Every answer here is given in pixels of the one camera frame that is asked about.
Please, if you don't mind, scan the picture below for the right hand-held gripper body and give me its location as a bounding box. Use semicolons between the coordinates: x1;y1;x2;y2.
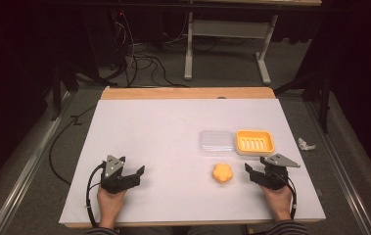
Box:
249;153;301;191

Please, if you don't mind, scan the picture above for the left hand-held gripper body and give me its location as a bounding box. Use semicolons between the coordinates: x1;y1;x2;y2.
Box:
100;155;141;195

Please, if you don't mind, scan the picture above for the person's left hand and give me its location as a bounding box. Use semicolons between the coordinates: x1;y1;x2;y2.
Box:
96;185;127;230

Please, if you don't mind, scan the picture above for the person's right hand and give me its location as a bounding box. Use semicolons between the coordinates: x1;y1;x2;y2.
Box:
258;183;294;222

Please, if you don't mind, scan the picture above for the yellow soap dish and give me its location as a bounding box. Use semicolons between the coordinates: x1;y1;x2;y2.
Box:
234;128;276;161

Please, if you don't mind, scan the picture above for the orange flower-shaped soap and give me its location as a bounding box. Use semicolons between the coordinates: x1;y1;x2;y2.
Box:
211;163;234;184

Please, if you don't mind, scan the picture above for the white table mat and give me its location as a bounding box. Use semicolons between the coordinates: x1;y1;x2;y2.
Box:
58;98;327;226

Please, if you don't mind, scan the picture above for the crumpled white paper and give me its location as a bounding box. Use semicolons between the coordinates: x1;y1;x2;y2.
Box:
297;137;317;152

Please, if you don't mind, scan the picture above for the black metal stand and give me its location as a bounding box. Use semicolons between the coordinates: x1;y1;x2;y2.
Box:
273;70;333;135
49;60;80;122

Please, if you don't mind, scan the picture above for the dark computer tower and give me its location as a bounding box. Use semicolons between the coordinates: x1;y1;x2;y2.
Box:
106;9;133;68

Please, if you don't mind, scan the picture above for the left hand-held gripper black cable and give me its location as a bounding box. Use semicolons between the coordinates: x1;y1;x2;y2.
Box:
85;162;107;229

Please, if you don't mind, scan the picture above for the hand-held gripper black cable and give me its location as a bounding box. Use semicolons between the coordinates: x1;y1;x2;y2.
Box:
283;176;298;220
85;162;107;229

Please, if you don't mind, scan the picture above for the right hand-held gripper black cable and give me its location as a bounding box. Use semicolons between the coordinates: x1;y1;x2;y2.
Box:
283;176;298;220

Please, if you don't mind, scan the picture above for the long black floor cable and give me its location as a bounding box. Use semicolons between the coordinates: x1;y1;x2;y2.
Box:
48;103;98;186

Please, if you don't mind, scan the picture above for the silver floor rail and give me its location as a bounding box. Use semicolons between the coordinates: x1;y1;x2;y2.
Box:
0;91;73;235
304;100;371;235

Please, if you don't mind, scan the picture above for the tangle of black floor cables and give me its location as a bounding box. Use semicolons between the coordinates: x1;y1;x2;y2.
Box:
109;9;189;89

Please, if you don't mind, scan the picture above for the white metal desk frame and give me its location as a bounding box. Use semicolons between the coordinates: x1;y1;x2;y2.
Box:
183;0;323;87

